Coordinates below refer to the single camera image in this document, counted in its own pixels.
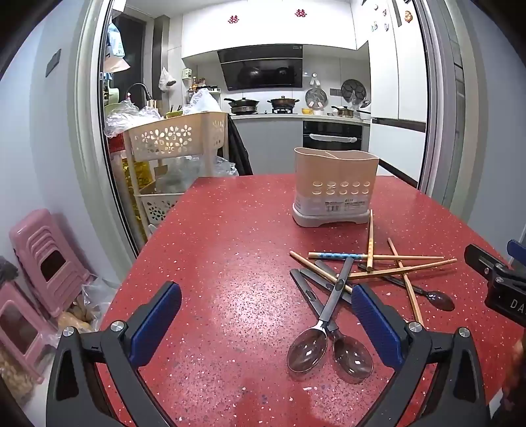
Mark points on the white hanging plastic bag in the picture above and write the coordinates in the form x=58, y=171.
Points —
x=166, y=80

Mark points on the black kitchen faucet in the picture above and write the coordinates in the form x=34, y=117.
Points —
x=137, y=88

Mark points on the clear bag of nuts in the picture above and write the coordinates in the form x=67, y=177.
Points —
x=82, y=316

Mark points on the beige plastic utensil holder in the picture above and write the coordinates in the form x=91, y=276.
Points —
x=333, y=184

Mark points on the black hanging bag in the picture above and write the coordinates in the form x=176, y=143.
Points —
x=240, y=152

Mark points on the black range hood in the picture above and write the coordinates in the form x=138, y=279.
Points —
x=261, y=69

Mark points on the blue patterned wooden chopstick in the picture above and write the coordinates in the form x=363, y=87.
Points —
x=337, y=256

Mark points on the plain wooden chopstick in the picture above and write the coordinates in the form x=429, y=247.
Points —
x=316, y=269
x=411, y=269
x=404, y=275

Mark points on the small steel saucepan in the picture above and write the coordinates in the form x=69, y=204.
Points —
x=344, y=111

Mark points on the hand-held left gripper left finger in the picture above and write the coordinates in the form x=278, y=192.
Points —
x=158, y=324

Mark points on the blue and white hanging bag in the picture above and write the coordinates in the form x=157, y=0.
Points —
x=115, y=45

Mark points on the dark cooking pot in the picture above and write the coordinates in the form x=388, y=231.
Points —
x=283, y=102

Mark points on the black built-in oven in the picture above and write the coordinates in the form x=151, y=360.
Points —
x=333, y=135

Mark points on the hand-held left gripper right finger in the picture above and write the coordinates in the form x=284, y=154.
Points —
x=376, y=326

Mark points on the pink plastic stool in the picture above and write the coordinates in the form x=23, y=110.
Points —
x=20, y=332

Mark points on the round metal steamer rack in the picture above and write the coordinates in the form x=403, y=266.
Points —
x=315, y=97

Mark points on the black wok with lid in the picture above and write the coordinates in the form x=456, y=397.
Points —
x=242, y=104

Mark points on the person's right hand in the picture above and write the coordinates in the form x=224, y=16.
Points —
x=518, y=361

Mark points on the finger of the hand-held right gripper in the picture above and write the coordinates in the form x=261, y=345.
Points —
x=517, y=247
x=480, y=256

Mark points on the beige plastic storage cart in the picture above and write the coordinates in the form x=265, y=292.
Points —
x=176, y=137

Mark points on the crumpled clear plastic bags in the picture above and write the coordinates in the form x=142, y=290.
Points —
x=123, y=119

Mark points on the stack of pink plastic stools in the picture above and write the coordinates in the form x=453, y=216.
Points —
x=45, y=258

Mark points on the white refrigerator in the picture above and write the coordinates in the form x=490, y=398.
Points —
x=394, y=82

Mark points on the round perforated steamer tray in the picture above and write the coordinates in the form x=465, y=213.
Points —
x=354, y=91

